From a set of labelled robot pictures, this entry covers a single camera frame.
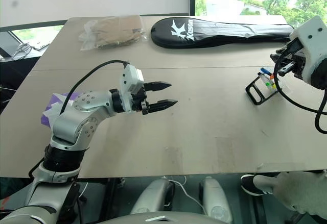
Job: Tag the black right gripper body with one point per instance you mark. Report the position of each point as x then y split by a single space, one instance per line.
296 55

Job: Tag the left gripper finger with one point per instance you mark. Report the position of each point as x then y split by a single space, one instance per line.
158 86
163 105

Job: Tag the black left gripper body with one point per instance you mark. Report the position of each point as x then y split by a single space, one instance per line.
139 99

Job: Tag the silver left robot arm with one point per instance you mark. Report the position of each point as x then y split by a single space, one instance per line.
76 124

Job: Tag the white pen with blue cap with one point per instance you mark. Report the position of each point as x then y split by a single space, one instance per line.
263 70

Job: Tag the white pen with orange tip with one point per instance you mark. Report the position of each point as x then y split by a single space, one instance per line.
268 76

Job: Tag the black pen holder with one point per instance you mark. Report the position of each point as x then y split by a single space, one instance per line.
255 92

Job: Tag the black racket bag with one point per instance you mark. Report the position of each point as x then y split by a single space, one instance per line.
217 32

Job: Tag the clear bag with brown cardboard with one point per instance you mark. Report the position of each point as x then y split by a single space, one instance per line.
115 31

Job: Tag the purple and white box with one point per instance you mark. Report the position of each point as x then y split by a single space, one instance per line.
52 106

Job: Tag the silver left robot leg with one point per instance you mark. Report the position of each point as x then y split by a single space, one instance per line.
153 196

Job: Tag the silver robot leg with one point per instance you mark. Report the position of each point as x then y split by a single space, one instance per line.
153 196
217 198

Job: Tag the silver right robot leg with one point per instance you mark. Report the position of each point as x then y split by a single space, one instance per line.
217 198

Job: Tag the silver robot torso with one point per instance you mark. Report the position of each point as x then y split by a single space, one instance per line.
163 218

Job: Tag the black and white shoe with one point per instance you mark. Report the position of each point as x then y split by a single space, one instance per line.
249 184

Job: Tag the light grey trouser leg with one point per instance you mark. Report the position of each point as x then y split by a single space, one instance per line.
296 193

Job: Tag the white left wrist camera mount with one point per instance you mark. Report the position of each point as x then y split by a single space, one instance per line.
129 79

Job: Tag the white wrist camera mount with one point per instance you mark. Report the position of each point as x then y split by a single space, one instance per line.
129 79
313 37

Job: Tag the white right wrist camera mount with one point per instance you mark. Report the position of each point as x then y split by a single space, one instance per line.
313 37

